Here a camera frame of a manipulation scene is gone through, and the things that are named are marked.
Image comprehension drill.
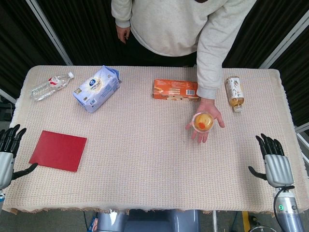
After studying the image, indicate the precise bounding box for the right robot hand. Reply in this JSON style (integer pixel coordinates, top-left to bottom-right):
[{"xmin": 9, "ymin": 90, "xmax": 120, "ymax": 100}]
[{"xmin": 248, "ymin": 133, "xmax": 295, "ymax": 187}]

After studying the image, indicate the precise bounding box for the person's open hand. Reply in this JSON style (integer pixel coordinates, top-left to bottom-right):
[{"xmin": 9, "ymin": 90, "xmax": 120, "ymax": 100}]
[{"xmin": 185, "ymin": 97, "xmax": 225, "ymax": 144}]

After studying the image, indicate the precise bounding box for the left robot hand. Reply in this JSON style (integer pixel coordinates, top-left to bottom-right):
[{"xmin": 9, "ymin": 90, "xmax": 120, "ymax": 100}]
[{"xmin": 0, "ymin": 124, "xmax": 39, "ymax": 190}]

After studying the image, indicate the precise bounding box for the person's hanging hand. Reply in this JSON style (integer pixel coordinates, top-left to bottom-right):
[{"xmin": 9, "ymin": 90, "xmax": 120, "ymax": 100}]
[{"xmin": 115, "ymin": 24, "xmax": 131, "ymax": 44}]

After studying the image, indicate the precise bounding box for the orange jelly cup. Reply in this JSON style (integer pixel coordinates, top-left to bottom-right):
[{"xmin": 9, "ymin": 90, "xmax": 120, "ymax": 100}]
[{"xmin": 192, "ymin": 112, "xmax": 214, "ymax": 133}]

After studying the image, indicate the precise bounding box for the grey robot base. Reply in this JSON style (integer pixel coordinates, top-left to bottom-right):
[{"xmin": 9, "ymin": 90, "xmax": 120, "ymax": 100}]
[{"xmin": 95, "ymin": 209, "xmax": 201, "ymax": 232}]

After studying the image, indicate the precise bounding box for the person's sleeved forearm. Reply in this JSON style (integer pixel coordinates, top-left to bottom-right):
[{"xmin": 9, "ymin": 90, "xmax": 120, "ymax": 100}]
[{"xmin": 196, "ymin": 14, "xmax": 252, "ymax": 100}]

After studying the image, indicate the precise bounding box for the amber tea bottle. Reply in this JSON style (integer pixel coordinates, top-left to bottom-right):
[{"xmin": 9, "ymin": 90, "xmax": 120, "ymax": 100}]
[{"xmin": 225, "ymin": 76, "xmax": 247, "ymax": 113}]

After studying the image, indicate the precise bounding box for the orange cracker box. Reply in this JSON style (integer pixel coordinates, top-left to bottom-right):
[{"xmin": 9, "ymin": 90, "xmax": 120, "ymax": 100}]
[{"xmin": 151, "ymin": 79, "xmax": 201, "ymax": 102}]

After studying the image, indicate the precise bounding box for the person in grey sweatshirt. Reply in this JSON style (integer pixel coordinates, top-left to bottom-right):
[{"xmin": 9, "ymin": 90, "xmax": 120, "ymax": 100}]
[{"xmin": 111, "ymin": 0, "xmax": 257, "ymax": 100}]

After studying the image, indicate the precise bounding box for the red square mat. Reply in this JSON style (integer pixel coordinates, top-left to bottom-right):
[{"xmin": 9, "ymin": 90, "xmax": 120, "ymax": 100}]
[{"xmin": 28, "ymin": 130, "xmax": 87, "ymax": 173}]

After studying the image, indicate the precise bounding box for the beige woven tablecloth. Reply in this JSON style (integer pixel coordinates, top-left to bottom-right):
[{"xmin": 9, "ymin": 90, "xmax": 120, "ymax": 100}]
[{"xmin": 0, "ymin": 65, "xmax": 309, "ymax": 215}]

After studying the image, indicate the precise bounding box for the blue white milk carton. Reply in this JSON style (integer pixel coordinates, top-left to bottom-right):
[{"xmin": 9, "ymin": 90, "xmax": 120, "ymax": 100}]
[{"xmin": 72, "ymin": 65, "xmax": 122, "ymax": 114}]

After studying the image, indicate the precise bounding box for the clear plastic water bottle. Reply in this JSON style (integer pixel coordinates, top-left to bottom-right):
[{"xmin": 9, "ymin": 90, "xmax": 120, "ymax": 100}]
[{"xmin": 29, "ymin": 72, "xmax": 75, "ymax": 102}]

